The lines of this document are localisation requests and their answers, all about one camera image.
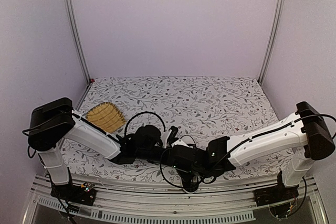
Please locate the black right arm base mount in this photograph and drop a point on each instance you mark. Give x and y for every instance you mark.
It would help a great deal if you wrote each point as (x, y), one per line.
(275, 194)

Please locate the black white canvas sneaker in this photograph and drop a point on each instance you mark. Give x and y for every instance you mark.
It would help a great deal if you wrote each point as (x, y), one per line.
(190, 186)

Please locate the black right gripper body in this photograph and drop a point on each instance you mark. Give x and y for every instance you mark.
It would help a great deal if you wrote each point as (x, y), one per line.
(188, 177)

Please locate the floral patterned table mat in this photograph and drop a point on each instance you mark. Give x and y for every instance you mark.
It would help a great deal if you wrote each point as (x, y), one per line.
(202, 108)

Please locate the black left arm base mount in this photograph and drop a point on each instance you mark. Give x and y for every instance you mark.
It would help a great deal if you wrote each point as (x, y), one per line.
(84, 194)

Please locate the left rear aluminium frame post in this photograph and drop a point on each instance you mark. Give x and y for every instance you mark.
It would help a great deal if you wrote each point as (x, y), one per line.
(76, 38)

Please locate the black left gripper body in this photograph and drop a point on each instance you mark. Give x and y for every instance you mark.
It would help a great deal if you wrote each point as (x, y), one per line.
(149, 155)

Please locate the yellow woven bamboo basket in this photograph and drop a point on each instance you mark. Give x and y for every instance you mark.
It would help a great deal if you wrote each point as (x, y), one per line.
(106, 116)

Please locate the aluminium frame post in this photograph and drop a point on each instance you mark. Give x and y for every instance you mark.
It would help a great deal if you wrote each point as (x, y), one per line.
(76, 38)
(271, 42)

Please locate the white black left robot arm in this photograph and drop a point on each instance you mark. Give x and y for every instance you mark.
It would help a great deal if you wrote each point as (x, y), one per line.
(56, 120)

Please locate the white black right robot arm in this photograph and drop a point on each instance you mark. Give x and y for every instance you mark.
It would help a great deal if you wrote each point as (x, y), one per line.
(305, 130)

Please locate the right rear aluminium frame post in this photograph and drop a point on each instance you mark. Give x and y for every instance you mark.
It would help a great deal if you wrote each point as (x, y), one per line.
(271, 42)

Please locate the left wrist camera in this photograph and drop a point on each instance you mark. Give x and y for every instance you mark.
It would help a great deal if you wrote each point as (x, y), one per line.
(169, 136)

